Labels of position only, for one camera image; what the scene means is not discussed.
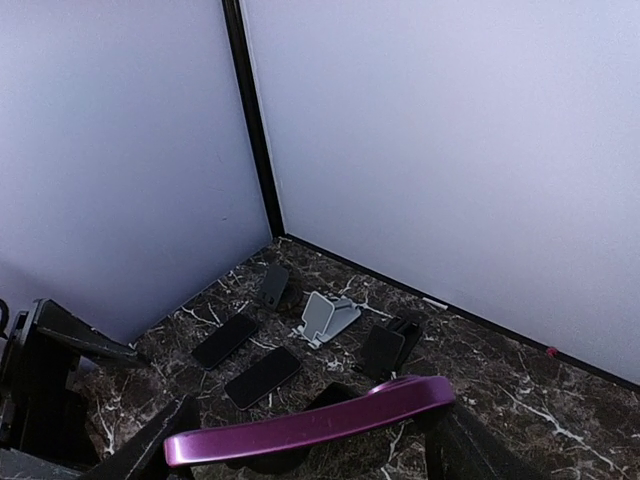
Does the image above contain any purple edged phone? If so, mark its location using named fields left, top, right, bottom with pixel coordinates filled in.
left=224, top=347, right=302, bottom=411

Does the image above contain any left black corner post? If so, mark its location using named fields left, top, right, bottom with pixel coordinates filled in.
left=221, top=0, right=285, bottom=238

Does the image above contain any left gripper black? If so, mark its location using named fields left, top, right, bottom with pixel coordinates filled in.
left=1, top=299, right=149, bottom=463

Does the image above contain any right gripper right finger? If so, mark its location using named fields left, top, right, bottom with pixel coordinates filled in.
left=424, top=404, right=543, bottom=479

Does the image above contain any grey small phone stand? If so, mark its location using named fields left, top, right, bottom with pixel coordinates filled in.
left=258, top=264, right=289, bottom=311

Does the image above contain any black folding phone stand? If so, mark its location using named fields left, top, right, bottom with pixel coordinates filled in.
left=354, top=319, right=422, bottom=381

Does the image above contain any dark blue phone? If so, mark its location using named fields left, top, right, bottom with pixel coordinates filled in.
left=191, top=314, right=258, bottom=370

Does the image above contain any white folding phone stand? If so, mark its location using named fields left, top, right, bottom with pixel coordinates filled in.
left=293, top=291, right=361, bottom=350

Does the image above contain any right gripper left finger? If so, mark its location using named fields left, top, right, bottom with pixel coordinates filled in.
left=89, top=395, right=200, bottom=480

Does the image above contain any large black phone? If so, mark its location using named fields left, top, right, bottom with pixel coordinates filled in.
left=305, top=382, right=361, bottom=411

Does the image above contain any pink phone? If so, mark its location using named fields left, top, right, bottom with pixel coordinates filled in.
left=163, top=375, right=456, bottom=468

